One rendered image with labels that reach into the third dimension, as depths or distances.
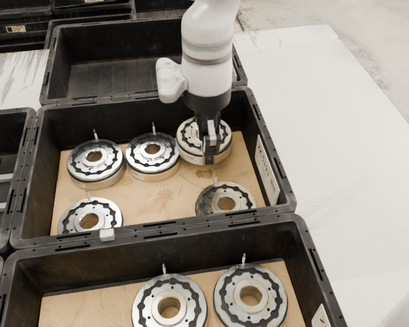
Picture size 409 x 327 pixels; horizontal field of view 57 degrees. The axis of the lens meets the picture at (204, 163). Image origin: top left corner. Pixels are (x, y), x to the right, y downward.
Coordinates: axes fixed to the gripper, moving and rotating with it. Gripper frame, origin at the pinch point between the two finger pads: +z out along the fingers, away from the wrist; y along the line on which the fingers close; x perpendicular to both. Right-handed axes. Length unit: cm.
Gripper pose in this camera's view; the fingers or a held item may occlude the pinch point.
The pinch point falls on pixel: (206, 147)
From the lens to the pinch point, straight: 67.6
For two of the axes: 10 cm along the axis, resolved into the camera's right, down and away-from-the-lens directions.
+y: -1.5, -7.3, 6.7
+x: -9.9, 1.1, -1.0
